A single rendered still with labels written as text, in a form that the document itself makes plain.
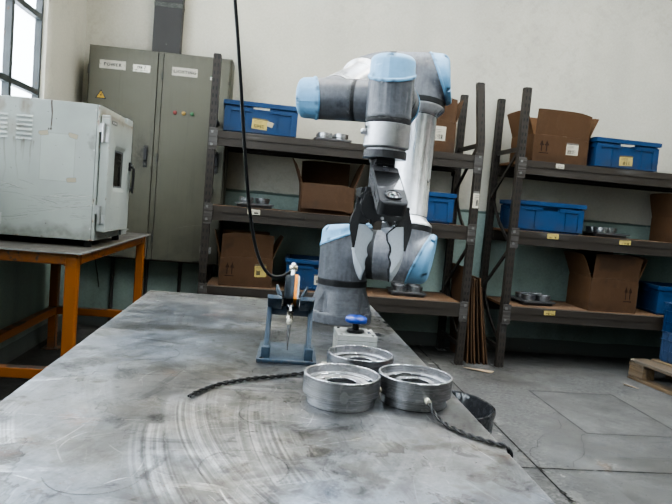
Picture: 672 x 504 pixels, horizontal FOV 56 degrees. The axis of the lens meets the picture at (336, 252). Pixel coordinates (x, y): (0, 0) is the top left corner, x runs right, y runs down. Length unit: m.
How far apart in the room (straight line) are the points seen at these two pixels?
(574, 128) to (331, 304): 3.70
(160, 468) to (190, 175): 4.11
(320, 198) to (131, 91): 1.55
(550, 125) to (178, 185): 2.71
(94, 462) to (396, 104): 0.67
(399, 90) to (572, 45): 4.61
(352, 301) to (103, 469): 0.87
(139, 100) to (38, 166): 1.80
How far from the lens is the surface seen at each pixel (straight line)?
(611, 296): 5.10
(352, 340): 1.10
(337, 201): 4.38
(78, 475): 0.66
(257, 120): 4.44
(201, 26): 5.10
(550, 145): 4.82
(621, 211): 5.68
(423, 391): 0.87
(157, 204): 4.73
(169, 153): 4.73
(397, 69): 1.03
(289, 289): 1.10
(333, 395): 0.83
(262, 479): 0.65
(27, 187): 3.15
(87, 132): 3.08
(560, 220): 4.88
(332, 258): 1.42
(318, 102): 1.15
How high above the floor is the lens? 1.07
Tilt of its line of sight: 4 degrees down
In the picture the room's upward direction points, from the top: 5 degrees clockwise
